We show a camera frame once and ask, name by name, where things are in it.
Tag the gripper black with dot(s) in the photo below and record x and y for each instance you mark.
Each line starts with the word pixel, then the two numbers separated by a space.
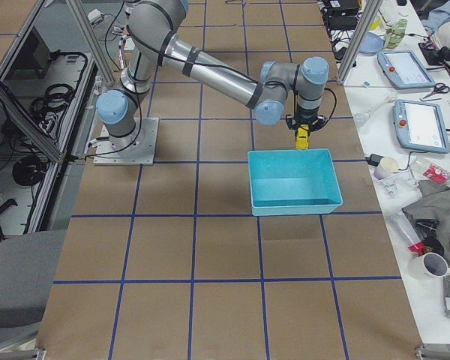
pixel 307 121

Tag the yellow beetle toy car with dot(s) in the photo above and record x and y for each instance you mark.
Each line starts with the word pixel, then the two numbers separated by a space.
pixel 302 137

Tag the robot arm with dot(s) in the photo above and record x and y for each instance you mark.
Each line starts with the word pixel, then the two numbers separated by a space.
pixel 153 27

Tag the teal plastic bin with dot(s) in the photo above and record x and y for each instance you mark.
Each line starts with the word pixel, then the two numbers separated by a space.
pixel 293 182

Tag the paper cup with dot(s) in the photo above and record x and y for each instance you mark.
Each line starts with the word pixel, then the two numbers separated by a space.
pixel 386 167

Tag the blue plate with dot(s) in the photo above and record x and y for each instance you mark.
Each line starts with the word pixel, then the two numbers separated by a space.
pixel 371 44

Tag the upper teach pendant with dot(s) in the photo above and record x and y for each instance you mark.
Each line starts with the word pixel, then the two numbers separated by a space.
pixel 404 70

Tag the teach pendant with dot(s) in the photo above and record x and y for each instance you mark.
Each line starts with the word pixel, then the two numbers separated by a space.
pixel 420 126
pixel 404 70

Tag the lower teach pendant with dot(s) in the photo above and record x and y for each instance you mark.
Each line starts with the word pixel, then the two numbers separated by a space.
pixel 420 126

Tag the scissors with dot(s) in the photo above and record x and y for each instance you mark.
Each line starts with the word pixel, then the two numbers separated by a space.
pixel 439 88

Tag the grey cloth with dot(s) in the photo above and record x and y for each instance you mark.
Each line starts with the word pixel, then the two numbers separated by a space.
pixel 430 216

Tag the white mug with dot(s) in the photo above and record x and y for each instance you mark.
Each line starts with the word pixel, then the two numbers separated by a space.
pixel 428 266

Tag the aluminium frame post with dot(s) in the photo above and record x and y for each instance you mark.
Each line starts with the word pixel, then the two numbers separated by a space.
pixel 368 15

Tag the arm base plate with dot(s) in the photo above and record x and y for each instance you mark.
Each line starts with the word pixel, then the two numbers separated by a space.
pixel 128 45
pixel 135 149

